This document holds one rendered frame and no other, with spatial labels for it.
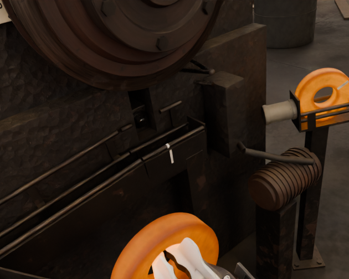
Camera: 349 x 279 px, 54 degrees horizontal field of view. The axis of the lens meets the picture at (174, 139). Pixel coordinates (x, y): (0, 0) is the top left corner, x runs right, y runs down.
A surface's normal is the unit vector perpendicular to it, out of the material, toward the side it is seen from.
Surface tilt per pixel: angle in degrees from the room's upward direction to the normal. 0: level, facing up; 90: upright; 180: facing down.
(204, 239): 89
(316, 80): 90
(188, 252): 88
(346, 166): 0
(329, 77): 90
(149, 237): 10
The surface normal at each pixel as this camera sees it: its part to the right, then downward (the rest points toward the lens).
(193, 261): -0.75, 0.42
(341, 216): -0.14, -0.83
